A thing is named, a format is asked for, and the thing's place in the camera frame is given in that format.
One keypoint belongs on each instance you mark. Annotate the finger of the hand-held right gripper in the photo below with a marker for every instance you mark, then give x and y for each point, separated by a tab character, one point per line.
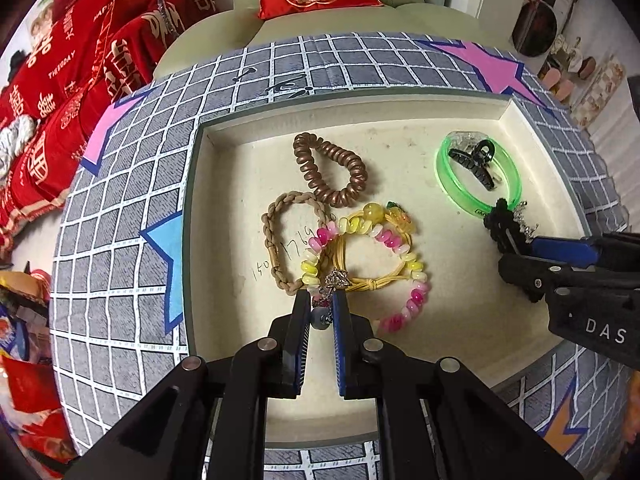
555	246
530	275

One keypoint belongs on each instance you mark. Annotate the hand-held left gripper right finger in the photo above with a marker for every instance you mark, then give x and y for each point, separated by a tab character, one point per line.
341	350

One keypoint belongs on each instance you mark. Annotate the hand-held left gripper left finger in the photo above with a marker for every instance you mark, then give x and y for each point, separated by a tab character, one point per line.
304	350

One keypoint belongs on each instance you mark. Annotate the small silver earring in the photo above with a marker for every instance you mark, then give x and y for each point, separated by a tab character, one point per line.
522	220

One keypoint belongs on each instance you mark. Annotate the cream tray with green sides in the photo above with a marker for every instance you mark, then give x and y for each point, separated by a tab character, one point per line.
450	285

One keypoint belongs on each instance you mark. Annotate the black claw hair clip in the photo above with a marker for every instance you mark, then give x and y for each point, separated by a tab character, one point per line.
480	165

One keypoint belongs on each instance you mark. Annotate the clear green bangle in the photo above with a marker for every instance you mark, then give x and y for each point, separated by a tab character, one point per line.
442	170

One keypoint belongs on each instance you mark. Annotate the orange paper star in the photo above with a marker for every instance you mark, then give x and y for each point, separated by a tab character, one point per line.
562	422

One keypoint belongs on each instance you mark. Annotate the blue paper star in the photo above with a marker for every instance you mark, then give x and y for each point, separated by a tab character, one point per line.
170	260

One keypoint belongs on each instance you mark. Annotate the pink and beige slippers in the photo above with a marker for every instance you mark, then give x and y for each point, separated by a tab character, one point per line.
580	75

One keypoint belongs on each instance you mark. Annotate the pink paper star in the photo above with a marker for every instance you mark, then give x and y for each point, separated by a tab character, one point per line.
490	67
107	135

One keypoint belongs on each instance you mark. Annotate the grey grid patterned tablecloth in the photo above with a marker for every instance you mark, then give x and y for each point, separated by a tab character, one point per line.
125	260

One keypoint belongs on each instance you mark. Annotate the dark round disc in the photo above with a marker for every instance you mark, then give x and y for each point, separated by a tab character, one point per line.
535	25

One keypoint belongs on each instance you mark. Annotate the red packaged goods pile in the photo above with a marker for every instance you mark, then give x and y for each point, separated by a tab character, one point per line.
30	385

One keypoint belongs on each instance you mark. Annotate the red embroidered bedding pile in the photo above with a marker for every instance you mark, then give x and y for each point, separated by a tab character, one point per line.
75	85

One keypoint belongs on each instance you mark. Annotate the silver grey fabric bundle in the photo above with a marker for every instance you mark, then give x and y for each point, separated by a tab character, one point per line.
17	140

